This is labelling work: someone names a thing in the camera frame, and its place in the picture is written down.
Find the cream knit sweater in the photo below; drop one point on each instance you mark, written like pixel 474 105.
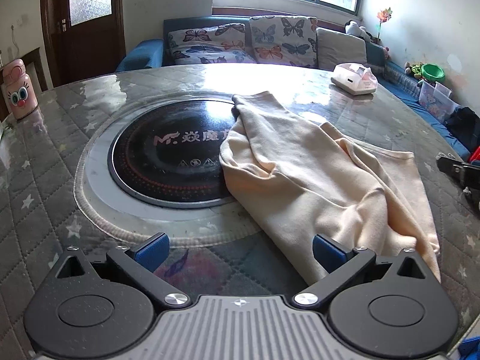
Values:
pixel 297 179

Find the pink cartoon face jar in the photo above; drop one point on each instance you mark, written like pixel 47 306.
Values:
pixel 21 97

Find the clear plastic storage box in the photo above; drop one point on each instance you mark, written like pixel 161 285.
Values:
pixel 436 100

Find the pink white tissue box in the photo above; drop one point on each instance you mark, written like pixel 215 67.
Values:
pixel 354 78

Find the right butterfly print cushion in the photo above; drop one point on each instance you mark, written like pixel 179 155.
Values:
pixel 285 40

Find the dark wooden glass door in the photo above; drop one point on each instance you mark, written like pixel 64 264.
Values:
pixel 82 38

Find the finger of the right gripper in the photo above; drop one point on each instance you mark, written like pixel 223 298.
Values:
pixel 465 174

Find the left butterfly print cushion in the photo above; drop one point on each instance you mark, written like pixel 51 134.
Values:
pixel 225 43

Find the green plastic bowl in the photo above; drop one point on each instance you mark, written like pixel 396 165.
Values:
pixel 432 72

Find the blue sofa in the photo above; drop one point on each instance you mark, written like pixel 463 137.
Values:
pixel 460 130

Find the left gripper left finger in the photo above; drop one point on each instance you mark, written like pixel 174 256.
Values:
pixel 138 264

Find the white plush toy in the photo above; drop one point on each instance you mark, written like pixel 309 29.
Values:
pixel 354 29

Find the butterfly print cushion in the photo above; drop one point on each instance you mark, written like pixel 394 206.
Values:
pixel 285 40
pixel 225 43

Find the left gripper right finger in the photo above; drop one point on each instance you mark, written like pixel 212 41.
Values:
pixel 343 266

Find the colourful pinwheel flower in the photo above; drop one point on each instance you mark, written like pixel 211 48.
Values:
pixel 383 16

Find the beige plain cushion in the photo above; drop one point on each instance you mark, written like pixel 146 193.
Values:
pixel 334 48

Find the black round induction cooktop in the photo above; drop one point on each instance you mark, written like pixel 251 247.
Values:
pixel 168 156

